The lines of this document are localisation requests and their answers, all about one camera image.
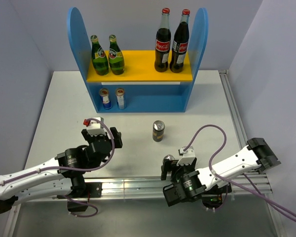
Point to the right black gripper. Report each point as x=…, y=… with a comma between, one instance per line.
x=174, y=167

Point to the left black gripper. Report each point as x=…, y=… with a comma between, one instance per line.
x=116, y=135

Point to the dark gold beverage can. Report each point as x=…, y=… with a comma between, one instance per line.
x=168, y=158

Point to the silver blue can red logo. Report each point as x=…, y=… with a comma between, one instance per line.
x=104, y=94

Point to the green glass bottle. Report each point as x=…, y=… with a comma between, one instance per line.
x=99, y=58
x=116, y=59

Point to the green glass bottle front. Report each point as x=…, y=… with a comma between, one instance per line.
x=116, y=59

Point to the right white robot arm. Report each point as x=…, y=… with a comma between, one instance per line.
x=189, y=184

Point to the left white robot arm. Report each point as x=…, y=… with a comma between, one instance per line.
x=61, y=176

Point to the rear dark beverage can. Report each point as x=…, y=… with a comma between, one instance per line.
x=158, y=130

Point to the blue and yellow wooden shelf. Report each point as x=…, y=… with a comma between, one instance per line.
x=146, y=90

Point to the left cola glass bottle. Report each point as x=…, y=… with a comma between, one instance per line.
x=162, y=42

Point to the cola glass bottle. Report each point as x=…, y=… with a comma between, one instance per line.
x=162, y=42
x=180, y=43

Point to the right cola glass bottle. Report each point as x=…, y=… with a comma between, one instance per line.
x=180, y=43

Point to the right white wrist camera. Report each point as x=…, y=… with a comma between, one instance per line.
x=186, y=156

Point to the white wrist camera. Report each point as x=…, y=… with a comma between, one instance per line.
x=94, y=127
x=186, y=156

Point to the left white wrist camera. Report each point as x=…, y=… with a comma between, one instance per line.
x=94, y=127

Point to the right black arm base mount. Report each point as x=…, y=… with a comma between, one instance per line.
x=215, y=202

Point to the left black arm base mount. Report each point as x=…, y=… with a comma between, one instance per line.
x=92, y=190

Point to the front aluminium rail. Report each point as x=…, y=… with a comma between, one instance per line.
x=136, y=208

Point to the aluminium rail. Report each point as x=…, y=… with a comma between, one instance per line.
x=136, y=208
x=235, y=115

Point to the right side aluminium rail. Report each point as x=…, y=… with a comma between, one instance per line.
x=235, y=115

